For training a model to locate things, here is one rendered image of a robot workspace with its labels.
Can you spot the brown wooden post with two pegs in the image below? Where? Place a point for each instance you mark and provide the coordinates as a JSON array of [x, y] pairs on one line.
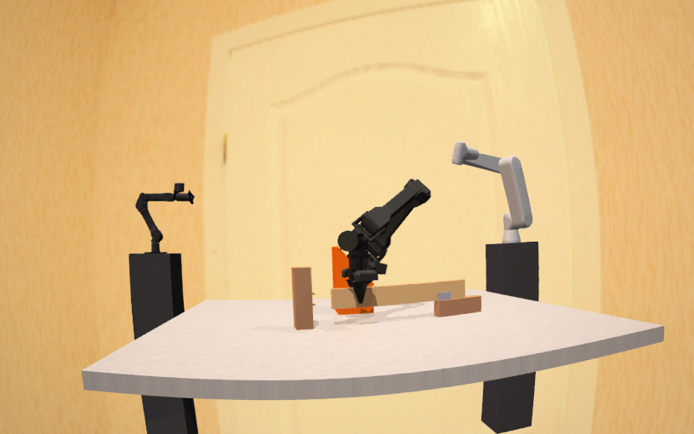
[[303, 305]]

